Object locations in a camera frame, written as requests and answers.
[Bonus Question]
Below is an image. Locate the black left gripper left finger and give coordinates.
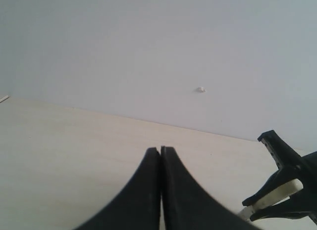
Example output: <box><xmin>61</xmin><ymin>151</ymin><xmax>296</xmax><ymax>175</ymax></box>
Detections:
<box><xmin>77</xmin><ymin>147</ymin><xmax>161</xmax><ymax>230</ymax></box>

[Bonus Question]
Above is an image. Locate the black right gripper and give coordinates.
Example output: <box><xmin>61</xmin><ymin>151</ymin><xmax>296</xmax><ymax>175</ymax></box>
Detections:
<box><xmin>242</xmin><ymin>152</ymin><xmax>317</xmax><ymax>222</ymax></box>

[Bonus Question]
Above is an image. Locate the wooden paint brush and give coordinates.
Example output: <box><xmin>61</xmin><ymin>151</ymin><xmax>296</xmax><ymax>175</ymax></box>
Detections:
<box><xmin>237</xmin><ymin>179</ymin><xmax>304</xmax><ymax>222</ymax></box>

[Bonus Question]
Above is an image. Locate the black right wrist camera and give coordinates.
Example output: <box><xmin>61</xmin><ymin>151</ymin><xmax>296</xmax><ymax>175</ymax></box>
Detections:
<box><xmin>258</xmin><ymin>130</ymin><xmax>301</xmax><ymax>169</ymax></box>

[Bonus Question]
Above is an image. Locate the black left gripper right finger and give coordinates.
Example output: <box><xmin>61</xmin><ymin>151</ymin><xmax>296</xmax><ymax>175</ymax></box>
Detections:
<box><xmin>160</xmin><ymin>146</ymin><xmax>257</xmax><ymax>230</ymax></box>

